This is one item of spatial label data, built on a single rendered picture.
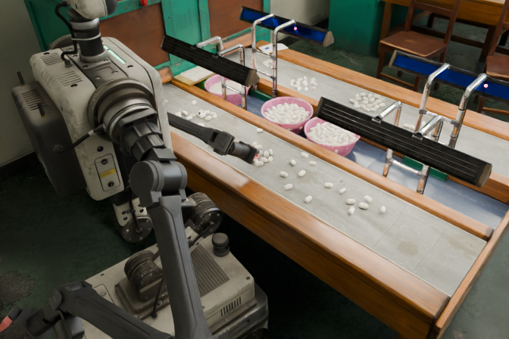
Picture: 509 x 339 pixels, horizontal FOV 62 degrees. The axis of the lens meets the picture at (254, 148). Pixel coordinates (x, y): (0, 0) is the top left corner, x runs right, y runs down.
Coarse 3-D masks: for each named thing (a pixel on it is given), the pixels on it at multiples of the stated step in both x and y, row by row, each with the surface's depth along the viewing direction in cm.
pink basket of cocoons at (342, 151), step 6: (312, 120) 212; (306, 126) 208; (312, 126) 212; (306, 132) 206; (318, 144) 195; (348, 144) 194; (330, 150) 196; (342, 150) 197; (348, 150) 200; (342, 156) 201
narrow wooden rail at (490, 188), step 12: (264, 84) 243; (288, 96) 234; (300, 96) 231; (372, 144) 208; (396, 156) 201; (456, 180) 185; (492, 180) 173; (504, 180) 172; (480, 192) 179; (492, 192) 176; (504, 192) 172
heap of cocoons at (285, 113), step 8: (280, 104) 229; (288, 104) 229; (296, 104) 228; (272, 112) 223; (280, 112) 222; (288, 112) 224; (296, 112) 222; (304, 112) 222; (280, 120) 216; (288, 120) 216; (296, 120) 216
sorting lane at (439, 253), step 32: (192, 96) 239; (224, 128) 212; (256, 128) 212; (224, 160) 191; (288, 160) 190; (320, 160) 189; (288, 192) 173; (320, 192) 173; (352, 192) 172; (384, 192) 172; (352, 224) 158; (384, 224) 158; (416, 224) 158; (448, 224) 157; (384, 256) 146; (416, 256) 146; (448, 256) 146; (448, 288) 135
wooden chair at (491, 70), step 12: (504, 12) 319; (504, 24) 324; (492, 48) 333; (492, 60) 330; (504, 60) 330; (492, 72) 314; (504, 72) 314; (480, 96) 332; (480, 108) 329; (492, 108) 327
